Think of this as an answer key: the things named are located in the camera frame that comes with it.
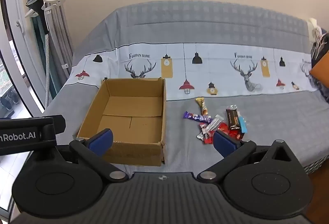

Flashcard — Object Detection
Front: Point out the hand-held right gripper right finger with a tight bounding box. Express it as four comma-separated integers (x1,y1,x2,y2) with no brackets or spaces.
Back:
197,130,294,183

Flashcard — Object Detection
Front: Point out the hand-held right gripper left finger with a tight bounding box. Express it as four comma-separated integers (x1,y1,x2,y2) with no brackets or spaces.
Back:
56,128,129,183

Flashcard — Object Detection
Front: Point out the red square snack packet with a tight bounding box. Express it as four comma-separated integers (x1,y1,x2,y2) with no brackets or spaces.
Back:
228,128,247,140

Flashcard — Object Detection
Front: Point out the cardboard box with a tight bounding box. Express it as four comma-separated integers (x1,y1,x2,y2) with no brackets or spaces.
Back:
77,77,167,167

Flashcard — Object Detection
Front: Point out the silver snack bar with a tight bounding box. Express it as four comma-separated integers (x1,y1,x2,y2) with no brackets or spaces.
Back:
197,114,224,141

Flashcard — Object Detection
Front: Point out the blue snack packet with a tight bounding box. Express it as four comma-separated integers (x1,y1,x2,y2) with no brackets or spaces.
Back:
237,115,249,134

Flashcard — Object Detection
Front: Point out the dark brown snack packet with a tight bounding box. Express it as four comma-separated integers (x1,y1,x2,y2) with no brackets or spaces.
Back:
226,105,242,130

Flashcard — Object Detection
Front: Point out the dark shoe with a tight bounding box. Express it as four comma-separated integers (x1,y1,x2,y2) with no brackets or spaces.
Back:
6,87,20,105
0,95,14,112

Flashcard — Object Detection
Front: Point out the purple chocolate bar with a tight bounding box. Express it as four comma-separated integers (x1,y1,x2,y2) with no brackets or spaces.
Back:
182,111,212,123

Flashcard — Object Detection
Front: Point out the gold cone snack wrapper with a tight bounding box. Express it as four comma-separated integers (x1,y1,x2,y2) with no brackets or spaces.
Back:
195,97,209,116

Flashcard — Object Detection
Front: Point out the grey printed bed sheet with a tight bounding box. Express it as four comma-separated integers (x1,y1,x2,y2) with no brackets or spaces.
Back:
42,0,329,173

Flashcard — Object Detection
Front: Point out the grey green curtain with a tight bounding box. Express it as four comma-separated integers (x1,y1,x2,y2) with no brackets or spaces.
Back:
22,0,74,101

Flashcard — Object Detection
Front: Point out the orange box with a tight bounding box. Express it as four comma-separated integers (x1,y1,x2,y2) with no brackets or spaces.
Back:
309,50,329,86

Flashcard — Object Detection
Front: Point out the dark cloth bundle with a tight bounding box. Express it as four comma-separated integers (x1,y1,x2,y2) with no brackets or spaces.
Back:
310,31,329,104

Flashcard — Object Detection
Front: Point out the white window frame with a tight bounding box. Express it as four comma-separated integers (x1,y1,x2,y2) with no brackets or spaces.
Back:
0,0,46,118

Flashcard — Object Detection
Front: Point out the white wall socket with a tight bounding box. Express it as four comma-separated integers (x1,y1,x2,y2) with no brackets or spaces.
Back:
307,18,319,43

